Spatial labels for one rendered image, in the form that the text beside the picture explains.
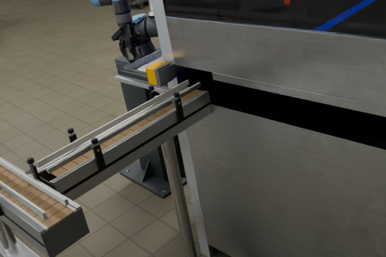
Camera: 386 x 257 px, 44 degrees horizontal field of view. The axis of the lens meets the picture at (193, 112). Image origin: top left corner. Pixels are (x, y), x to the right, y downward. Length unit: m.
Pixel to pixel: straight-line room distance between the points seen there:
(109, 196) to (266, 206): 1.34
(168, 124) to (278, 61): 0.44
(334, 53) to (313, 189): 0.51
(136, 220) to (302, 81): 1.54
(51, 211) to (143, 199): 1.59
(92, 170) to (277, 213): 0.75
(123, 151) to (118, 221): 1.25
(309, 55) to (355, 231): 0.62
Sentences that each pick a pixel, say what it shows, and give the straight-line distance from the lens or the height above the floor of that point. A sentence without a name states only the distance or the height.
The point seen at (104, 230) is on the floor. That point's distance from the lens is 2.75.
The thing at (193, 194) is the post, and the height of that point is 0.37.
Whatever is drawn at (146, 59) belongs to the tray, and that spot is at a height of 0.90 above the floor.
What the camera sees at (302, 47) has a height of 1.16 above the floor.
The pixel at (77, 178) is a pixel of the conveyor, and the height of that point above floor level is 0.90.
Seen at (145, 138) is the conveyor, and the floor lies 0.90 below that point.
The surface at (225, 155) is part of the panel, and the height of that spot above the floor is 0.66.
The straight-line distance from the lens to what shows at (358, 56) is 1.38.
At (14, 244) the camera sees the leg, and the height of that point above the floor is 0.57.
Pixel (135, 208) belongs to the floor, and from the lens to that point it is 2.84.
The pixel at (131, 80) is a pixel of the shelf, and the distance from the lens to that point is 2.18.
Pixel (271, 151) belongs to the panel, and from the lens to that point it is 1.72.
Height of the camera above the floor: 1.66
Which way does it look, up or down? 26 degrees down
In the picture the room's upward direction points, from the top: 10 degrees counter-clockwise
